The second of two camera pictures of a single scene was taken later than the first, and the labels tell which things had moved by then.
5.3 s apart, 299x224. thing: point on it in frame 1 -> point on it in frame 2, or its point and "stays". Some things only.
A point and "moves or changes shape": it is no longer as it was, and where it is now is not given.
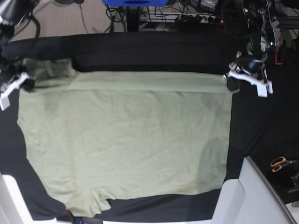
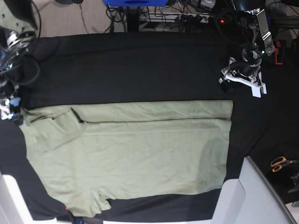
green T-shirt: [97, 136] moves or changes shape
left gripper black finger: [28, 84] -> [17, 119]
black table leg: [132, 13] stays
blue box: [136, 3] stays
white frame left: [14, 209] stays
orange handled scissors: [277, 163] stays
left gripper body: [9, 68] -> [9, 104]
